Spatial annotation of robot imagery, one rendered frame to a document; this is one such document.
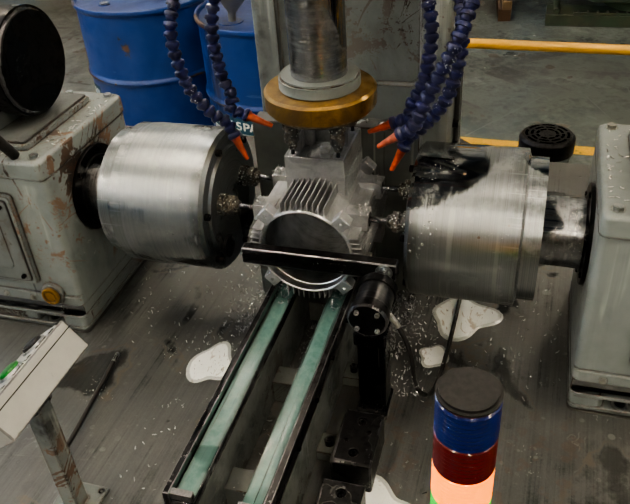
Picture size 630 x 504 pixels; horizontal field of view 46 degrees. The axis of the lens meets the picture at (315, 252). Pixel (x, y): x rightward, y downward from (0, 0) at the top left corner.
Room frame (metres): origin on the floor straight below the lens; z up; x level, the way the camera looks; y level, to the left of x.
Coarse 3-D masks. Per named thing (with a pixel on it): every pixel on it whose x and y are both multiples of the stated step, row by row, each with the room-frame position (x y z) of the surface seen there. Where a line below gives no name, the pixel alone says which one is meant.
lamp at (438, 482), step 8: (432, 464) 0.46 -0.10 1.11; (432, 472) 0.46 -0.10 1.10; (432, 480) 0.46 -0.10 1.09; (440, 480) 0.44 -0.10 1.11; (488, 480) 0.43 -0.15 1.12; (432, 488) 0.45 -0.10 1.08; (440, 488) 0.44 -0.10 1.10; (448, 488) 0.43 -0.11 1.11; (456, 488) 0.43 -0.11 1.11; (464, 488) 0.43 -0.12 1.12; (472, 488) 0.43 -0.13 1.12; (480, 488) 0.43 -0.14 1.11; (488, 488) 0.43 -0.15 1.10; (440, 496) 0.44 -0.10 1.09; (448, 496) 0.43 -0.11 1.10; (456, 496) 0.43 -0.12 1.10; (464, 496) 0.43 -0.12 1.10; (472, 496) 0.43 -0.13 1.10; (480, 496) 0.43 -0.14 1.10; (488, 496) 0.44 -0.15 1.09
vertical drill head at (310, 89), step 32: (288, 0) 1.08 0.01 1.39; (320, 0) 1.06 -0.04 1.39; (288, 32) 1.09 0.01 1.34; (320, 32) 1.06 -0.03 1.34; (320, 64) 1.06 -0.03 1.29; (352, 64) 1.12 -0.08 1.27; (288, 96) 1.06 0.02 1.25; (320, 96) 1.04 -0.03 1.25; (352, 96) 1.05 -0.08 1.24; (288, 128) 1.05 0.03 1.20; (320, 128) 1.02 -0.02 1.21; (352, 128) 1.13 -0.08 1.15
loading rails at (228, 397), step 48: (288, 336) 0.94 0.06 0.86; (336, 336) 0.86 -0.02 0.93; (240, 384) 0.78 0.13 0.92; (288, 384) 0.85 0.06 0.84; (336, 384) 0.85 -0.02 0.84; (240, 432) 0.73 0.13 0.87; (288, 432) 0.68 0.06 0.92; (192, 480) 0.62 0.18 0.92; (240, 480) 0.67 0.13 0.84; (288, 480) 0.62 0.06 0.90
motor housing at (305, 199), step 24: (288, 192) 1.02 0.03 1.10; (312, 192) 1.00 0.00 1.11; (336, 192) 1.03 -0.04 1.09; (360, 192) 1.06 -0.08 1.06; (384, 192) 1.12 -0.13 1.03; (288, 216) 1.11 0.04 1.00; (264, 240) 1.01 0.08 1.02; (288, 240) 1.07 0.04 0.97; (312, 240) 1.10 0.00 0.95; (336, 240) 1.10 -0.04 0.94; (360, 240) 0.95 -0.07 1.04; (288, 288) 0.98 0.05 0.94; (312, 288) 0.97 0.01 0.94
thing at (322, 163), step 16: (304, 144) 1.15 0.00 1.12; (320, 144) 1.11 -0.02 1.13; (352, 144) 1.08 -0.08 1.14; (288, 160) 1.06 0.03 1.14; (304, 160) 1.05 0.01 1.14; (320, 160) 1.04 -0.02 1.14; (336, 160) 1.03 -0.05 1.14; (352, 160) 1.08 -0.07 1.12; (288, 176) 1.06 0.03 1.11; (304, 176) 1.05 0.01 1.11; (320, 176) 1.04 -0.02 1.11; (336, 176) 1.03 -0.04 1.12; (352, 176) 1.07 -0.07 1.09
